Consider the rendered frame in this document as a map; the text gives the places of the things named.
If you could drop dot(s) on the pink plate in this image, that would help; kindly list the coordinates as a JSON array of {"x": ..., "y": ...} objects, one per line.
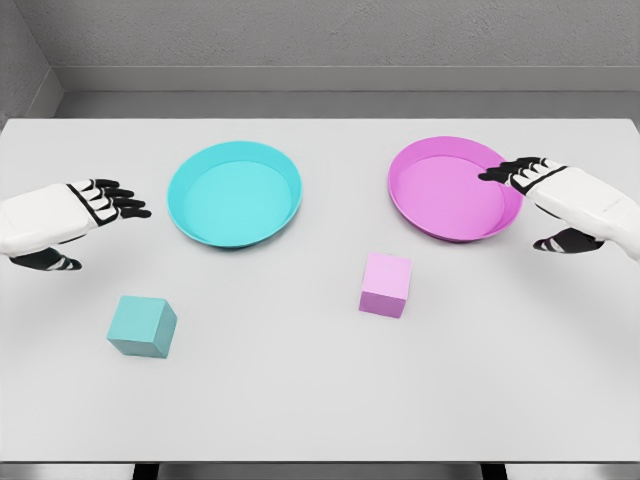
[{"x": 452, "y": 192}]

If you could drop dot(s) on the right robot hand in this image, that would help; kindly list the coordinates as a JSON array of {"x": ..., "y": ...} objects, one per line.
[{"x": 570, "y": 197}]

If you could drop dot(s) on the cyan plate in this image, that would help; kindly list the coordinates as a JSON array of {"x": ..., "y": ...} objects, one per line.
[{"x": 235, "y": 195}]

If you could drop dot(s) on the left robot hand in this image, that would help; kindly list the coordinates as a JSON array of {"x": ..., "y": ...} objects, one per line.
[{"x": 45, "y": 215}]

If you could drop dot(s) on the pink block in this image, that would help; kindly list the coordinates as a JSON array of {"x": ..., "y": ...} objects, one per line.
[{"x": 386, "y": 284}]

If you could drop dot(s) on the cyan block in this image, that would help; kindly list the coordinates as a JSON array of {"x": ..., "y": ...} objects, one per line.
[{"x": 142, "y": 326}]

